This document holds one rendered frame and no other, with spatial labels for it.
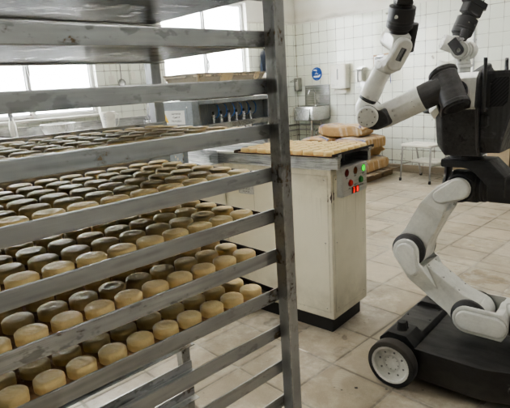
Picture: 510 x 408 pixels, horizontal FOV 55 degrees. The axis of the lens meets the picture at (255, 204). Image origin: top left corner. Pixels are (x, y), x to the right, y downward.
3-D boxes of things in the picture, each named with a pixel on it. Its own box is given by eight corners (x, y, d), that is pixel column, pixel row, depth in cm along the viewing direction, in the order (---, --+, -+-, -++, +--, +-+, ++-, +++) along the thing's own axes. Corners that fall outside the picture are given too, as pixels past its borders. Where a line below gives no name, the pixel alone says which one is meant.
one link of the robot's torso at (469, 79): (530, 150, 188) (537, 55, 180) (507, 164, 163) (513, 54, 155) (452, 148, 207) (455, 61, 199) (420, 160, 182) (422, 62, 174)
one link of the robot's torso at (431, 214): (425, 262, 218) (494, 184, 191) (409, 275, 205) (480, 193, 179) (399, 239, 224) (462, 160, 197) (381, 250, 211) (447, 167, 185)
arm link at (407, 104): (371, 132, 187) (428, 105, 176) (366, 140, 176) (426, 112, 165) (359, 105, 185) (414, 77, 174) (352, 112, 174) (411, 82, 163)
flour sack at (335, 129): (315, 137, 640) (314, 125, 636) (331, 133, 671) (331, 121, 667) (364, 138, 595) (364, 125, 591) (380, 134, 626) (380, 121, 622)
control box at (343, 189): (336, 197, 229) (335, 168, 226) (361, 187, 247) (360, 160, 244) (342, 197, 227) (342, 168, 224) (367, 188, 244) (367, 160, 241)
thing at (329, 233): (231, 303, 287) (220, 152, 266) (268, 283, 312) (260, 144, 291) (334, 336, 242) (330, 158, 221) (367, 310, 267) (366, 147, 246)
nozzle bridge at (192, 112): (157, 164, 274) (150, 103, 266) (242, 147, 326) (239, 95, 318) (197, 167, 252) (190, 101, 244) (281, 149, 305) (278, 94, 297)
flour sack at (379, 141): (362, 153, 578) (362, 138, 574) (331, 151, 605) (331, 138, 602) (388, 145, 631) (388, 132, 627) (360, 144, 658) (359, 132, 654)
